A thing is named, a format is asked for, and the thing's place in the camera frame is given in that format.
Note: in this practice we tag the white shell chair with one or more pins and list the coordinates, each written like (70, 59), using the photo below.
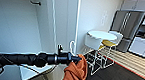
(117, 35)

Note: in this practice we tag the white clothes hanger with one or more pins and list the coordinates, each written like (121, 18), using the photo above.
(72, 48)

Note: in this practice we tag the white folding chair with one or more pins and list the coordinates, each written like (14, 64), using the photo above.
(93, 43)

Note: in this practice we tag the white wall panel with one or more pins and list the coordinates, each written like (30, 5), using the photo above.
(104, 15)

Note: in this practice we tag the orange hoodie white lettering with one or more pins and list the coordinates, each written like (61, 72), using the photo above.
(75, 73)

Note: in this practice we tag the white kitchen counter unit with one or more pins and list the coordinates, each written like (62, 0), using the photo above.
(143, 47)

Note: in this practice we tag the round white table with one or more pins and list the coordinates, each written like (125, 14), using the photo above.
(102, 35)

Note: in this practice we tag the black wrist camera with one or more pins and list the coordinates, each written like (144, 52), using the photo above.
(59, 48)

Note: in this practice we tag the white wardrobe door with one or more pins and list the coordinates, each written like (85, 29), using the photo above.
(68, 19)

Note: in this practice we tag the black wall hook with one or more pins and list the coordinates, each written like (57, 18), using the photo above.
(35, 3)

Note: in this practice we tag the steel refrigerator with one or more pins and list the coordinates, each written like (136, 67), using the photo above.
(128, 27)

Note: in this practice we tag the white inner shelf unit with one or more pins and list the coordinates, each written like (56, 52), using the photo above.
(36, 72)

